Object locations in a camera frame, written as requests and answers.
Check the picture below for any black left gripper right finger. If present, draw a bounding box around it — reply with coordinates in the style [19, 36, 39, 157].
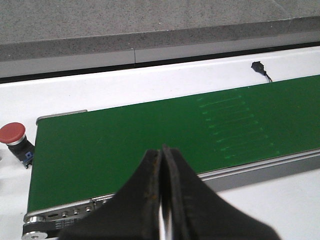
[161, 145, 280, 240]

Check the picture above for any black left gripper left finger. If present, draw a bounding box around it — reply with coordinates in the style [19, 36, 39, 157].
[58, 149, 161, 240]

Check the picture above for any green conveyor belt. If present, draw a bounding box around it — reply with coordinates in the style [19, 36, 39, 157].
[27, 75, 320, 212]

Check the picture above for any red mushroom push button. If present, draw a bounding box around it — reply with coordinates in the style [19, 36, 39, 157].
[0, 122, 35, 169]

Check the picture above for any grey stone counter slab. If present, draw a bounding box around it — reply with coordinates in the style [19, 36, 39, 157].
[0, 0, 320, 62]

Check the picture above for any aluminium conveyor side rail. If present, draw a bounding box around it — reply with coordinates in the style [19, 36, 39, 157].
[21, 149, 320, 240]

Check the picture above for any black cable connector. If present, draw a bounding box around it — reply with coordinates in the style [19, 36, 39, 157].
[251, 61, 273, 83]

